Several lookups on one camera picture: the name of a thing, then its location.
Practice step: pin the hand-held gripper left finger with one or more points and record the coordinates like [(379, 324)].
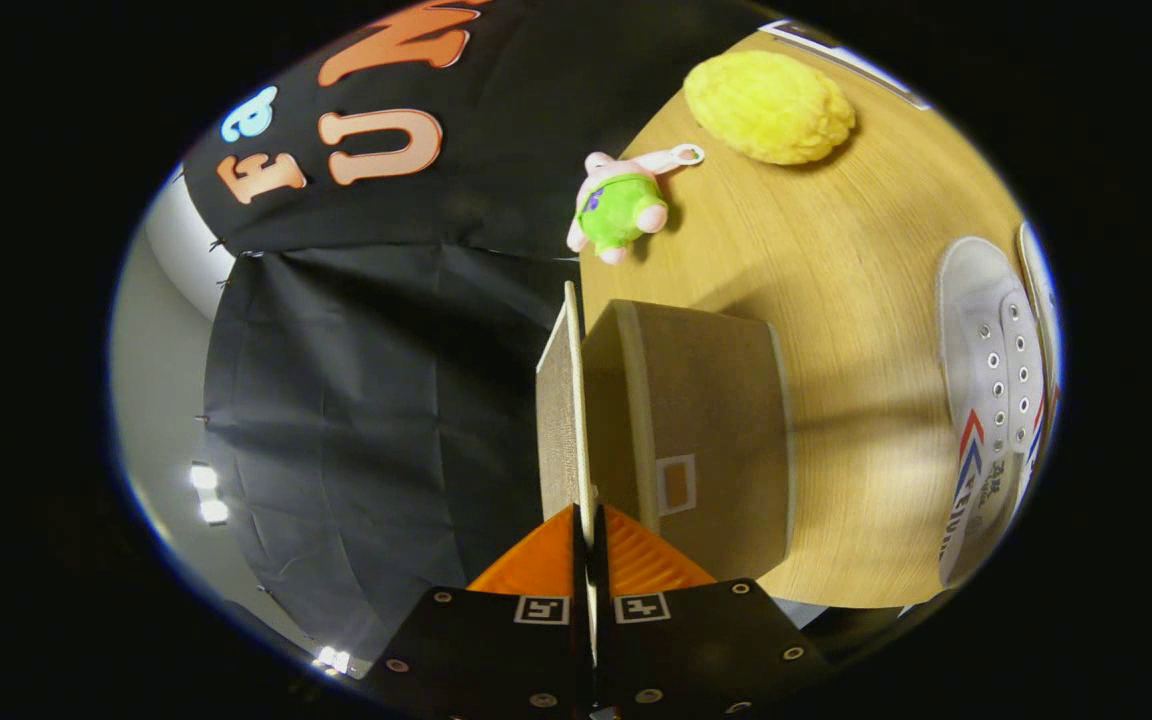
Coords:
[(496, 650)]

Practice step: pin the white canvas shoe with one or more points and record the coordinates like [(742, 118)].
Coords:
[(1039, 290), (981, 330)]

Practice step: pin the beige fabric storage box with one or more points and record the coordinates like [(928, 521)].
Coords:
[(706, 400)]

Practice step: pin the pink and green plush toy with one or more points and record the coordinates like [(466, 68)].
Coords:
[(616, 205)]

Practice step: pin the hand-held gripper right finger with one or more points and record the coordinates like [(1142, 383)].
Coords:
[(696, 650)]

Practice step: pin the ceiling light panel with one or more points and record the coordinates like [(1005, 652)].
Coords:
[(206, 492), (334, 659)]

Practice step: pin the yellow knitted plush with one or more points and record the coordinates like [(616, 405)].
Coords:
[(771, 105)]

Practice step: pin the white booklet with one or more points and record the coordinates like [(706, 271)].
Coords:
[(856, 65)]

